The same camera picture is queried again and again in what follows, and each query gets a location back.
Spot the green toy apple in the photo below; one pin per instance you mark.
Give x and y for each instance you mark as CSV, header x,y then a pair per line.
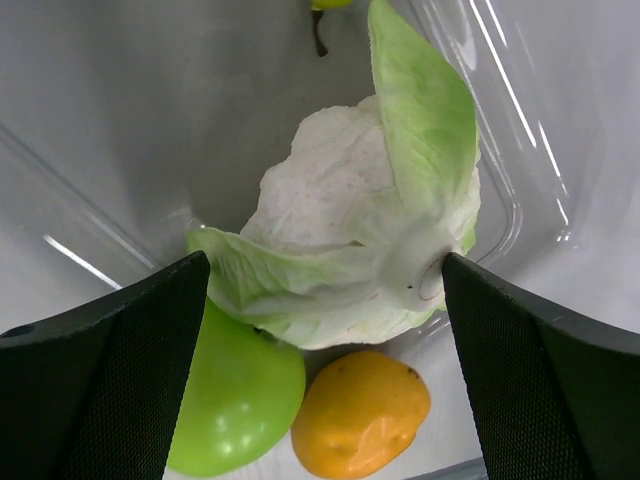
x,y
243,393

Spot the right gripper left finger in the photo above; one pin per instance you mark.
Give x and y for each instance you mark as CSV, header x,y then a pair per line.
x,y
95,392

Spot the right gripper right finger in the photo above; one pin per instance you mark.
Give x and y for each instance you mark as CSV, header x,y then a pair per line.
x,y
554,393

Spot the clear grey plastic bin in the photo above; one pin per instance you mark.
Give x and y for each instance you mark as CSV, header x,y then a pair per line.
x,y
125,125

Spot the orange toy fruit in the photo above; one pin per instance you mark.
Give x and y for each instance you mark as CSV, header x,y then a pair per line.
x,y
360,413

